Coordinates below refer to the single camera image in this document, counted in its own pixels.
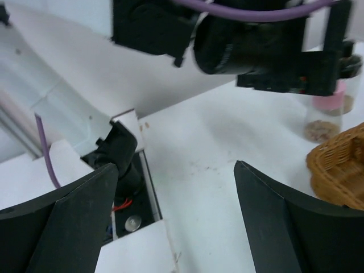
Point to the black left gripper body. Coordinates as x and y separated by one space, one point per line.
260 42

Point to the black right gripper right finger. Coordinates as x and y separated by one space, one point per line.
290 231

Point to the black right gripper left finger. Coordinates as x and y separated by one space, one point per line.
60 231

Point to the pink lid spice jar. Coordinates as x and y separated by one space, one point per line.
324 116

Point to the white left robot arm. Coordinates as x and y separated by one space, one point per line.
112 78

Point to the wicker divided basket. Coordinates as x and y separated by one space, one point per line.
336 168

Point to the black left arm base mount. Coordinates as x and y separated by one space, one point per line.
132 206

